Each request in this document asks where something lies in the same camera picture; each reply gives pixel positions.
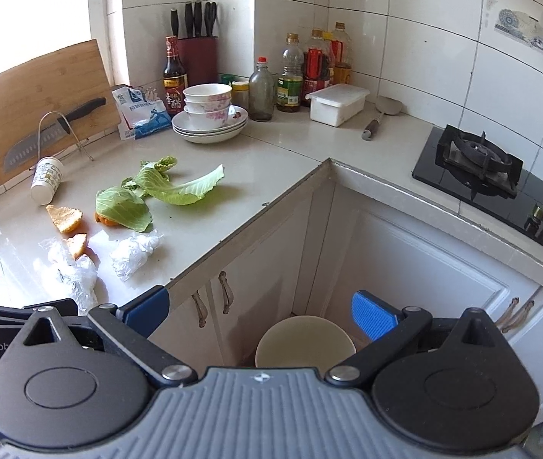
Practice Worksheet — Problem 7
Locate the middle white floral bowl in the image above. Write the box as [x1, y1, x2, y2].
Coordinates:
[184, 98, 230, 114]

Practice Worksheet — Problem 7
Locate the long pale cabbage leaf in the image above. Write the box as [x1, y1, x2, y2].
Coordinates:
[133, 164, 225, 206]

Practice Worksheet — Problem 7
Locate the left cabinet door handle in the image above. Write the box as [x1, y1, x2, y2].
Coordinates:
[192, 291, 208, 329]

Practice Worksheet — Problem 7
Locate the cream round trash bin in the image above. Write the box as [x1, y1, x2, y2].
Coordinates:
[255, 315, 356, 375]

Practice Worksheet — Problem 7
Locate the smooth green cabbage leaf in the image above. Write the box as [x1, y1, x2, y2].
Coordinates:
[95, 187, 152, 232]

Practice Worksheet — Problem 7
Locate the top white plate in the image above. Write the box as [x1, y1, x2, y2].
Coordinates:
[172, 106, 248, 130]

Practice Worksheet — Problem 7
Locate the white patterned paper cup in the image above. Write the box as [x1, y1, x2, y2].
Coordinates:
[30, 156, 64, 205]

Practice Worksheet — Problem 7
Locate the metal spatula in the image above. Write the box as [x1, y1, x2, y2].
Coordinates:
[362, 95, 403, 141]

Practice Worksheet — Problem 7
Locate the clear bottle red cap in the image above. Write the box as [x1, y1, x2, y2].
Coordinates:
[249, 56, 276, 121]

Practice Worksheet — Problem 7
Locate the red label sauce bottle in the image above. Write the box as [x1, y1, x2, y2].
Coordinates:
[302, 28, 333, 107]

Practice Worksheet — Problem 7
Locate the yellow lid jar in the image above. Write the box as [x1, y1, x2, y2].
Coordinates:
[231, 80, 250, 110]

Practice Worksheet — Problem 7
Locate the metal wire board stand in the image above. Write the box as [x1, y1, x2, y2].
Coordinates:
[29, 111, 96, 172]

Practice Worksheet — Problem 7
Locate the cabinet door handle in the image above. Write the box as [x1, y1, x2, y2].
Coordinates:
[192, 291, 208, 329]
[218, 270, 234, 315]

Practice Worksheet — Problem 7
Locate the green label oil bottle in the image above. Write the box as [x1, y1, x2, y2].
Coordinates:
[277, 32, 304, 113]

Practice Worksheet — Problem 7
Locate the white floral bowl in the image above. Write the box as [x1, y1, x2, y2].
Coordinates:
[184, 83, 232, 102]
[184, 106, 229, 130]
[184, 98, 230, 114]

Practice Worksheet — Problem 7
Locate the bottom white plate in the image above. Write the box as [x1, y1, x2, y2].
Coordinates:
[174, 127, 245, 145]

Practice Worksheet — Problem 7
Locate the bamboo cutting board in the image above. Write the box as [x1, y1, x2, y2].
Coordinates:
[0, 39, 119, 185]

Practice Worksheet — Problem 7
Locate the top white floral bowl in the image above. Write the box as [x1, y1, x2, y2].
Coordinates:
[184, 83, 232, 102]

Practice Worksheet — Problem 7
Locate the orange peel piece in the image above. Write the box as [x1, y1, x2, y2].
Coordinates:
[65, 233, 88, 260]
[46, 204, 83, 234]

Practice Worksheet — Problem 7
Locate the white lidded plastic box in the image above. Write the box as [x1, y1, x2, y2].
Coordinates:
[306, 84, 370, 127]

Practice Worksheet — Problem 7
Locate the long plastic wrap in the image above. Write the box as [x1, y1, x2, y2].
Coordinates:
[40, 238, 98, 314]

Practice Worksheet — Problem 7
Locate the white plate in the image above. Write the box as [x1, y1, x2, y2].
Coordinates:
[174, 127, 245, 145]
[172, 106, 248, 130]
[172, 122, 247, 137]

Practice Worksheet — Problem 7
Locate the small green lid jar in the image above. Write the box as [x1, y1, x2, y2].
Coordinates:
[219, 73, 248, 85]

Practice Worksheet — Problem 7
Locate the dark red knife block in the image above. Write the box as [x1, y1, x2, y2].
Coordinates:
[177, 36, 219, 86]

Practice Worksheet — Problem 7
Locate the black handled santoku knife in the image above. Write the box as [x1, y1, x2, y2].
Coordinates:
[3, 98, 107, 173]

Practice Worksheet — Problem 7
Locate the dark vinegar bottle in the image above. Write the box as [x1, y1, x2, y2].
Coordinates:
[163, 35, 187, 116]

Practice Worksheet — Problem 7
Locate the middle white plate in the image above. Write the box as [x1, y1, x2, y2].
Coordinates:
[172, 122, 247, 137]

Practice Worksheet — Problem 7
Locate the black gas stove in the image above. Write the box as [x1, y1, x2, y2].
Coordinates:
[413, 125, 543, 247]

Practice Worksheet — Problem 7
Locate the bottom white floral bowl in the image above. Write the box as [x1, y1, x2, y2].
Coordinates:
[184, 106, 229, 130]

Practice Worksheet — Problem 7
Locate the orange peel with stem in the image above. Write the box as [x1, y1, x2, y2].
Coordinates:
[94, 212, 118, 227]

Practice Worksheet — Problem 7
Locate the blue white salt bag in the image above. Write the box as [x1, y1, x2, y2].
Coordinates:
[112, 86, 171, 141]

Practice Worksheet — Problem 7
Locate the right cabinet handle pair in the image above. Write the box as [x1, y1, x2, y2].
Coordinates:
[494, 297, 535, 334]

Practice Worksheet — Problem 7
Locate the small crumpled plastic wrap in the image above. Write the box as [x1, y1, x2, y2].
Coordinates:
[110, 230, 164, 282]

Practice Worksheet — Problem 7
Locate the crinkled napa cabbage leaf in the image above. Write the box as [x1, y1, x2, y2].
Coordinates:
[121, 155, 177, 199]

